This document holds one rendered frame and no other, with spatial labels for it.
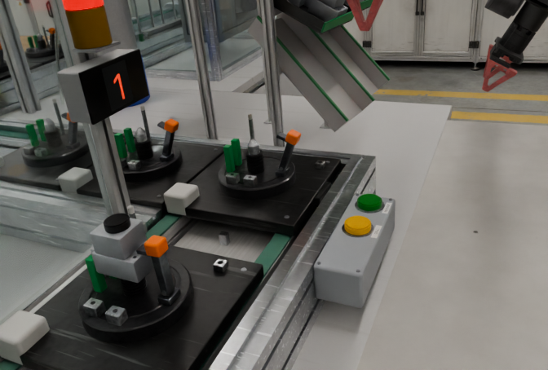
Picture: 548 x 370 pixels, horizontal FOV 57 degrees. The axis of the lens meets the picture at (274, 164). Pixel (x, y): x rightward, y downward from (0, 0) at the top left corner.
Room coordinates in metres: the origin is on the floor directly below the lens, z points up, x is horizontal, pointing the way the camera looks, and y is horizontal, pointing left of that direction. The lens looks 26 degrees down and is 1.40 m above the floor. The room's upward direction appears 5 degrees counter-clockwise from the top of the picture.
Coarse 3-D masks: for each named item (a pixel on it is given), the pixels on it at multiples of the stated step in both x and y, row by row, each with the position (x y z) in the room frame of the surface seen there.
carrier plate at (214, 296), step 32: (192, 256) 0.60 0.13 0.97; (64, 288) 0.55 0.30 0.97; (224, 288) 0.52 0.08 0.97; (64, 320) 0.49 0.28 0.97; (192, 320) 0.47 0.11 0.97; (224, 320) 0.47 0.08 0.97; (32, 352) 0.44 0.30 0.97; (64, 352) 0.44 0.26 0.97; (96, 352) 0.43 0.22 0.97; (128, 352) 0.43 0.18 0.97; (160, 352) 0.42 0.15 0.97; (192, 352) 0.42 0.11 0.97
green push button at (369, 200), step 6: (360, 198) 0.71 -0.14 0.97; (366, 198) 0.71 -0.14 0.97; (372, 198) 0.71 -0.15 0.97; (378, 198) 0.71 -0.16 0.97; (360, 204) 0.70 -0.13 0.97; (366, 204) 0.69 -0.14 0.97; (372, 204) 0.69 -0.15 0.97; (378, 204) 0.69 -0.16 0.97; (366, 210) 0.69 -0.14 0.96; (372, 210) 0.69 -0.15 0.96
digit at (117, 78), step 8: (112, 64) 0.68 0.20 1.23; (120, 64) 0.70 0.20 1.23; (104, 72) 0.67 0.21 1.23; (112, 72) 0.68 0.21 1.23; (120, 72) 0.70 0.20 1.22; (104, 80) 0.67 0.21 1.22; (112, 80) 0.68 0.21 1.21; (120, 80) 0.69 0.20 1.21; (128, 80) 0.71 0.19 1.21; (112, 88) 0.68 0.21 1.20; (120, 88) 0.69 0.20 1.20; (128, 88) 0.70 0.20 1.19; (112, 96) 0.67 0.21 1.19; (120, 96) 0.69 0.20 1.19; (128, 96) 0.70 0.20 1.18; (112, 104) 0.67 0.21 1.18; (120, 104) 0.68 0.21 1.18
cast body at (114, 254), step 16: (112, 224) 0.50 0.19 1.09; (128, 224) 0.51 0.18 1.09; (96, 240) 0.50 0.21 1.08; (112, 240) 0.49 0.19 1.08; (128, 240) 0.49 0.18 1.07; (144, 240) 0.52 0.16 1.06; (96, 256) 0.50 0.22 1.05; (112, 256) 0.49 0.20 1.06; (128, 256) 0.49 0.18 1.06; (144, 256) 0.50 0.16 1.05; (112, 272) 0.49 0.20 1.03; (128, 272) 0.48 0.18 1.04; (144, 272) 0.49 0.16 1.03
